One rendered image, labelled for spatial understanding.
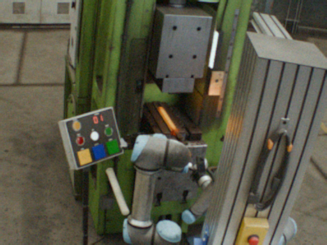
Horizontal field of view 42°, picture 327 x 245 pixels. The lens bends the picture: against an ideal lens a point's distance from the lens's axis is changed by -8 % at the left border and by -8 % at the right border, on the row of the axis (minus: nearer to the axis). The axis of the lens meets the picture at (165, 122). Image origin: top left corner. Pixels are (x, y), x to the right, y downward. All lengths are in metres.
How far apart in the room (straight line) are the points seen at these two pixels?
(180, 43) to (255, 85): 1.40
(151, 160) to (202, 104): 1.25
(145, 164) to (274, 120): 0.71
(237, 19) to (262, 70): 1.65
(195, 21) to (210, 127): 0.87
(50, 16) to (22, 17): 0.51
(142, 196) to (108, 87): 1.01
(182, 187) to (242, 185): 1.68
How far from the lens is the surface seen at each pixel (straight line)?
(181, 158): 1.88
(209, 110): 3.09
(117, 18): 2.63
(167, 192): 3.09
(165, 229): 2.05
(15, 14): 7.98
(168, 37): 2.60
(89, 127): 2.56
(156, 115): 3.08
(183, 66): 2.71
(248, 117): 1.33
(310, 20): 10.28
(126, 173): 3.15
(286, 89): 1.31
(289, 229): 2.26
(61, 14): 7.95
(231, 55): 2.98
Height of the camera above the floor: 2.42
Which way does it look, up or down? 28 degrees down
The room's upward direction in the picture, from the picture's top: 8 degrees clockwise
